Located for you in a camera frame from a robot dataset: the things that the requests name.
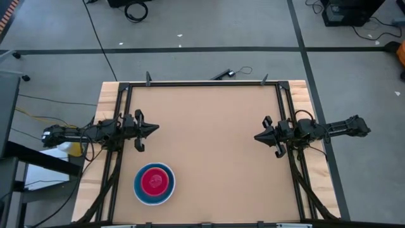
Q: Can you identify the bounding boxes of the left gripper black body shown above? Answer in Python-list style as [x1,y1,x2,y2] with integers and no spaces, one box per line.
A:
[121,108,146,153]

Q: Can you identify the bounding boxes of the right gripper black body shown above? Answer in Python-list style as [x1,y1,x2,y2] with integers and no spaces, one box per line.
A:
[262,115,296,159]

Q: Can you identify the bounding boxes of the small red plastic bowl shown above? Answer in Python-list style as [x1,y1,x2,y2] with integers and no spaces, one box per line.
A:
[142,169,168,194]

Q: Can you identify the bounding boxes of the orange plastic bowl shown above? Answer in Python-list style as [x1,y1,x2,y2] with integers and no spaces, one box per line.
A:
[140,167,171,198]

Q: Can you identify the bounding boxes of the large white bowl blue interior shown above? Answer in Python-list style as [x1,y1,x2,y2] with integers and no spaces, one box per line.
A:
[133,162,177,206]

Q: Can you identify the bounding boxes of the tan tabletop board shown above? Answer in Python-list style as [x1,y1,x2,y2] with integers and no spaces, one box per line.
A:
[112,84,301,224]

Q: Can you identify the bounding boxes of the yellow and white bottle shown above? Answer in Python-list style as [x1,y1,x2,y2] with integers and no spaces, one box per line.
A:
[56,141,84,158]

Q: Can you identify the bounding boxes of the white paper sheet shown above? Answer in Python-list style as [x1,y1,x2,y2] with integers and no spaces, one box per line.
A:
[24,148,71,191]

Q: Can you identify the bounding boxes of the black side table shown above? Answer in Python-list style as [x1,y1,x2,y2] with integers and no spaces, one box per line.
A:
[0,141,84,228]

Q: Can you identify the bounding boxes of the grey cabinet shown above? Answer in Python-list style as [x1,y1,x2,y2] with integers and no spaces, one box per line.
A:
[0,71,22,159]

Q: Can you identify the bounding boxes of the black equipment case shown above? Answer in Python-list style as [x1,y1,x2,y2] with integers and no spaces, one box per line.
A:
[320,0,386,28]

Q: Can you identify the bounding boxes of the orange round object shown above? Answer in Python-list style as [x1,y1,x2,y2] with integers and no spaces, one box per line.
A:
[396,41,405,68]

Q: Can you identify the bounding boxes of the orange black striped barrier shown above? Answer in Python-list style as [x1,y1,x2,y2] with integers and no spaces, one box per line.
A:
[0,0,21,34]

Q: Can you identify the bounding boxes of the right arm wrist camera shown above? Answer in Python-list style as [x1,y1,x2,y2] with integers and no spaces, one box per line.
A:
[277,119,292,134]

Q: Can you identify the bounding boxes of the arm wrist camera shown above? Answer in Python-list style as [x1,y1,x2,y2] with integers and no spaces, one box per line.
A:
[122,113,136,127]
[277,119,292,134]

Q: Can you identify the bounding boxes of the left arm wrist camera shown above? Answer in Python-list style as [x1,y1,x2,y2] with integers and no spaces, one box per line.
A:
[122,113,136,127]

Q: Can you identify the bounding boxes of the thin adapter cable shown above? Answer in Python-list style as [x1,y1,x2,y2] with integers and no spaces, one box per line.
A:
[233,65,254,77]

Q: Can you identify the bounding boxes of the black aluminium table frame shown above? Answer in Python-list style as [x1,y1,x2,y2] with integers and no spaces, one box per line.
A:
[74,80,344,228]

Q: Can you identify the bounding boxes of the long black floor cable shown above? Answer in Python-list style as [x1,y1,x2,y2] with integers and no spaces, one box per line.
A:
[82,0,118,82]

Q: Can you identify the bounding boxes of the yellow floor cable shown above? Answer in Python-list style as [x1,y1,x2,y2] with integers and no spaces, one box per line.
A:
[15,106,78,129]

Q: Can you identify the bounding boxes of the coiled black cable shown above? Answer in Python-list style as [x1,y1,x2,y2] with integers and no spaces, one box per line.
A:
[123,1,149,23]

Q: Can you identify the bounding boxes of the black cable by case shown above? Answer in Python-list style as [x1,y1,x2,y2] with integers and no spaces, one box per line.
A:
[351,16,396,41]

